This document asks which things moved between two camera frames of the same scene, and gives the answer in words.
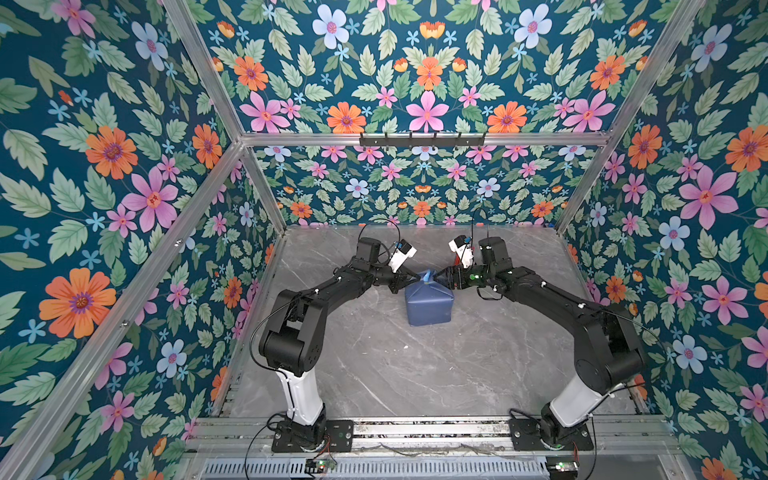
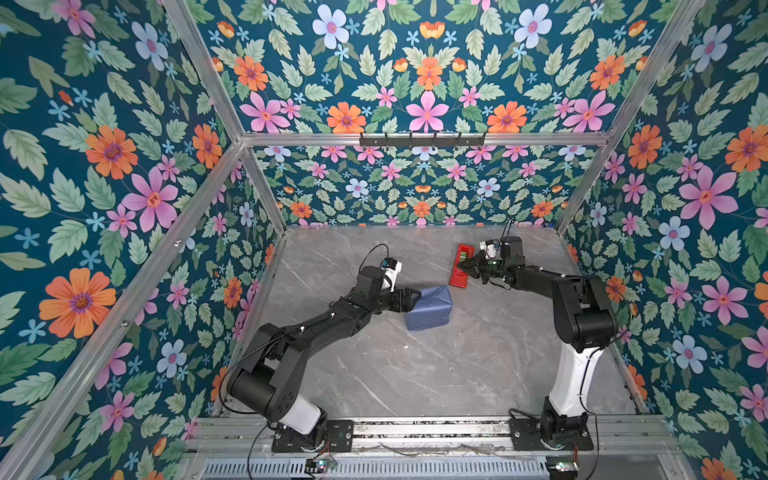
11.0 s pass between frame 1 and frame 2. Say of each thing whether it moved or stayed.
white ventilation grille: stayed
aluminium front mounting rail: stayed
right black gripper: moved
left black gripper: moved
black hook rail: stayed
